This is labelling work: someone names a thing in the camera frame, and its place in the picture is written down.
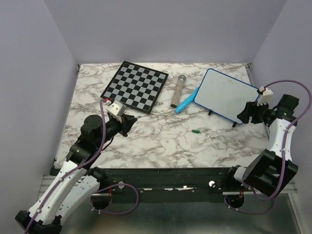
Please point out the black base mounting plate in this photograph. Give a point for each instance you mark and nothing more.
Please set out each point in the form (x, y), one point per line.
(166, 185)

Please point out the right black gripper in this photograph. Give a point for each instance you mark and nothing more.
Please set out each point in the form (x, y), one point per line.
(250, 110)

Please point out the blue framed whiteboard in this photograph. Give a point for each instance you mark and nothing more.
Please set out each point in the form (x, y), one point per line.
(224, 95)

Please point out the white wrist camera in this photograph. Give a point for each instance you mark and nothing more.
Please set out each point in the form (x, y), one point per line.
(265, 95)
(115, 109)

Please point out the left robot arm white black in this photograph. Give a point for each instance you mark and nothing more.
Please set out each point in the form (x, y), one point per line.
(73, 165)

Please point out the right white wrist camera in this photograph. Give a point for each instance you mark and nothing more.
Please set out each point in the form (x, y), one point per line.
(265, 95)

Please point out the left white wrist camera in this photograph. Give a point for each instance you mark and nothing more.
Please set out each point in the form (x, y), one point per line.
(115, 109)

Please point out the glitter tube silver cap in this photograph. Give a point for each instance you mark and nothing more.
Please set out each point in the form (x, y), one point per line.
(178, 90)

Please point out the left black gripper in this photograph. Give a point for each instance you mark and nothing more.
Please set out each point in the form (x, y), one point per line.
(126, 124)

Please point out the blue toy microphone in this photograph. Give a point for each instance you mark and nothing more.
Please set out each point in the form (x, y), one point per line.
(186, 102)

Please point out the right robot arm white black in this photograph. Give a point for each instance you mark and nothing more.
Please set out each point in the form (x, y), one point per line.
(273, 169)

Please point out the black grey chessboard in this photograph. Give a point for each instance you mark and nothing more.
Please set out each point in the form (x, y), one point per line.
(136, 86)

